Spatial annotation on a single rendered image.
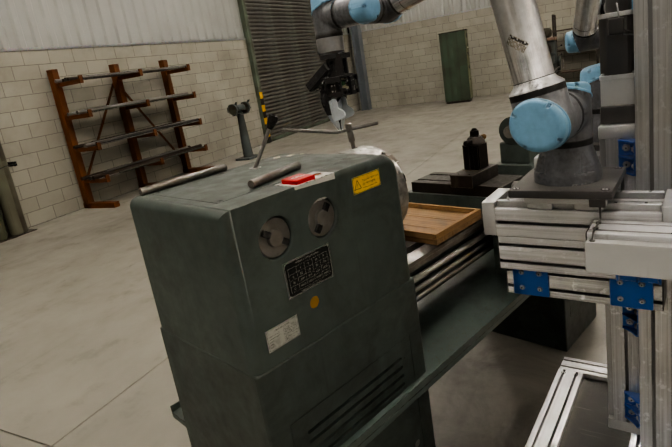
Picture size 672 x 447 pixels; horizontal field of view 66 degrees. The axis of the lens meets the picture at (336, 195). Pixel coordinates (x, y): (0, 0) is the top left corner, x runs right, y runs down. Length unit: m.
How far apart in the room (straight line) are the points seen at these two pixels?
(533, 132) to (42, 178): 7.91
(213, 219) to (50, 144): 7.63
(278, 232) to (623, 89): 0.94
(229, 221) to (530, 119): 0.66
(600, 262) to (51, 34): 8.52
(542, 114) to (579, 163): 0.21
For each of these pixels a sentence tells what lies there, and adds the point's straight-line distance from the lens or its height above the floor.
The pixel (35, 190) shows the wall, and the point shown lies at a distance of 8.53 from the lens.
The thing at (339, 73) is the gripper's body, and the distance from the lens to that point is 1.44.
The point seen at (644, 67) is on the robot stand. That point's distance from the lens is 1.43.
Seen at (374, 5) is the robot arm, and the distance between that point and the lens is 1.39.
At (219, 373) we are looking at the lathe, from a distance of 1.40.
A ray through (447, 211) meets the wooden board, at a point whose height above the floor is 0.88.
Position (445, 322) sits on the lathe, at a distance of 2.00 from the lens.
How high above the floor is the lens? 1.51
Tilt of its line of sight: 14 degrees down
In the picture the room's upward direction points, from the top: 9 degrees counter-clockwise
